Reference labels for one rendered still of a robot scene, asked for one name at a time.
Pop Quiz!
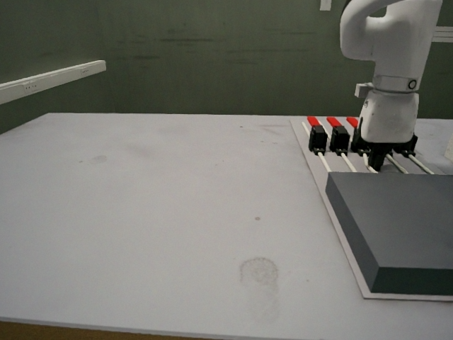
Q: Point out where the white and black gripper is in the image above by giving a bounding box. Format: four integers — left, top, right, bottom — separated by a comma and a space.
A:
355, 87, 419, 171

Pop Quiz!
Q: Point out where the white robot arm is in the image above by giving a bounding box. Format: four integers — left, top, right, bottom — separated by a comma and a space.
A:
340, 0, 442, 98

